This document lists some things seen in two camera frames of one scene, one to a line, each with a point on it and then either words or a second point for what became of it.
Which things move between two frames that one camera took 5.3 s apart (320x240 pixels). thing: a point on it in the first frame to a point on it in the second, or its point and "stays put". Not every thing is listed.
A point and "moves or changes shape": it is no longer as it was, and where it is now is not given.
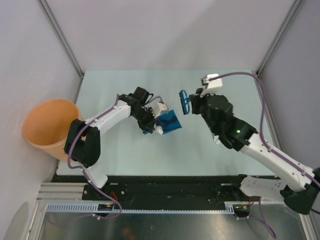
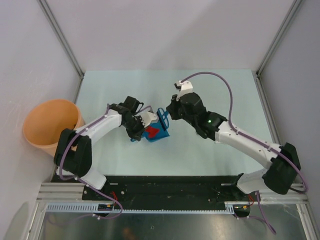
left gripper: (148, 125) to (137, 134)
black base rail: (159, 189) stays put
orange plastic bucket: (46, 124) stays put
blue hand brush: (184, 101) moves or changes shape
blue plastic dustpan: (168, 122) to (153, 132)
